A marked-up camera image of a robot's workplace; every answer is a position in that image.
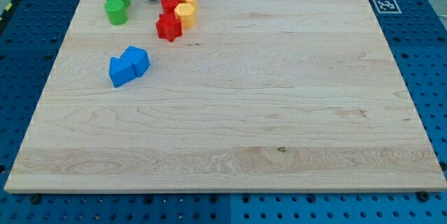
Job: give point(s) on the red star block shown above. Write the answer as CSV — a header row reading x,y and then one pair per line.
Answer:
x,y
168,27

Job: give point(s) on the yellow hexagon block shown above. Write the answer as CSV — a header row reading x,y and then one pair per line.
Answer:
x,y
186,13

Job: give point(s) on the blue cube block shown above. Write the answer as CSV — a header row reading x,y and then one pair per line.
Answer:
x,y
139,58

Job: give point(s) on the white fiducial marker tag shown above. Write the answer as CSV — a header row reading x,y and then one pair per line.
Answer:
x,y
387,6

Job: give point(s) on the blue triangle block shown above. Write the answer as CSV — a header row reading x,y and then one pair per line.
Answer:
x,y
121,71

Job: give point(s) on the red circle block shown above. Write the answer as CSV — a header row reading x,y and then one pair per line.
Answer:
x,y
168,6

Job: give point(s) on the green circle block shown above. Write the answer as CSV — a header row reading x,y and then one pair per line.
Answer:
x,y
116,12

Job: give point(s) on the black bolt right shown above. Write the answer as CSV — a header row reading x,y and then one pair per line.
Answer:
x,y
423,196

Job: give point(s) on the wooden board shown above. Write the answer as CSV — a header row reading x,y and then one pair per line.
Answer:
x,y
260,96

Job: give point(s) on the black bolt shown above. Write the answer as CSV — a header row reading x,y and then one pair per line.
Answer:
x,y
35,199
423,196

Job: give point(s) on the black bolt left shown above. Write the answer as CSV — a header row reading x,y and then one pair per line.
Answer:
x,y
35,199

